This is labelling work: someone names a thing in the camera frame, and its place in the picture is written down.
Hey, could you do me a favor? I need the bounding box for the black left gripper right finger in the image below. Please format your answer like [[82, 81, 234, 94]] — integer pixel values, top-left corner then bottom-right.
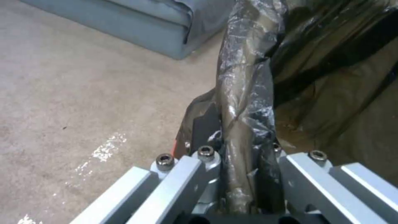
[[259, 142, 398, 224]]

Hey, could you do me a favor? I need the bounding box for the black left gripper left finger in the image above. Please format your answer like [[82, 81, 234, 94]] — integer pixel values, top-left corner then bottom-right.
[[88, 102, 224, 224]]

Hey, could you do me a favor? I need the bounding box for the dark translucent plastic bin liner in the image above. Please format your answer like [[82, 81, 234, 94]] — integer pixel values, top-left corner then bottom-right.
[[174, 0, 398, 214]]

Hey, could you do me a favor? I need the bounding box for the blue-grey fabric sofa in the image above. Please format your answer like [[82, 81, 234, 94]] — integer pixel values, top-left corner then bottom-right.
[[19, 0, 238, 60]]

